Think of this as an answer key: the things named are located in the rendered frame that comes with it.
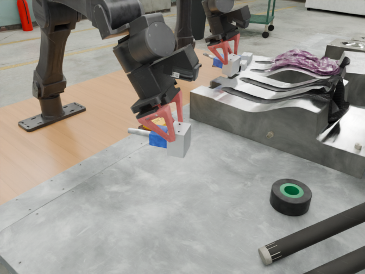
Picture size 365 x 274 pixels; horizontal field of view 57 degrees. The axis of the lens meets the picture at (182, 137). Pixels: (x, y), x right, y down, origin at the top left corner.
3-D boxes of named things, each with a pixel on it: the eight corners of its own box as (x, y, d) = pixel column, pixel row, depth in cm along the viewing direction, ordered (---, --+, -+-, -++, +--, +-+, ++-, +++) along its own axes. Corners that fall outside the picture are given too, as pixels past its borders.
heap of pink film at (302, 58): (263, 73, 122) (265, 52, 118) (270, 59, 136) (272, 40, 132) (339, 82, 114) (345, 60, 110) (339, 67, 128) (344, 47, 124)
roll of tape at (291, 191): (314, 216, 67) (318, 203, 65) (275, 217, 67) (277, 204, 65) (301, 190, 74) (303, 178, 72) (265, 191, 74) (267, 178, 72)
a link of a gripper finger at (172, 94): (197, 119, 70) (176, 80, 67) (187, 136, 64) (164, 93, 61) (170, 128, 73) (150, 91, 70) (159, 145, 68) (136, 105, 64)
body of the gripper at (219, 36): (239, 30, 106) (232, 6, 104) (221, 41, 100) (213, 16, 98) (223, 34, 111) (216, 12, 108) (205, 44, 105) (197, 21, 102)
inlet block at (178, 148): (124, 147, 70) (122, 124, 68) (134, 135, 74) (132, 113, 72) (183, 158, 67) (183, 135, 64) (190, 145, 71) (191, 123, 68)
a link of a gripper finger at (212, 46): (243, 57, 107) (234, 29, 104) (231, 66, 103) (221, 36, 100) (226, 60, 112) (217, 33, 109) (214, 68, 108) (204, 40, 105)
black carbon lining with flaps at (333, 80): (217, 96, 101) (219, 66, 97) (243, 81, 112) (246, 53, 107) (335, 131, 83) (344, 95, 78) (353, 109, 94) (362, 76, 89)
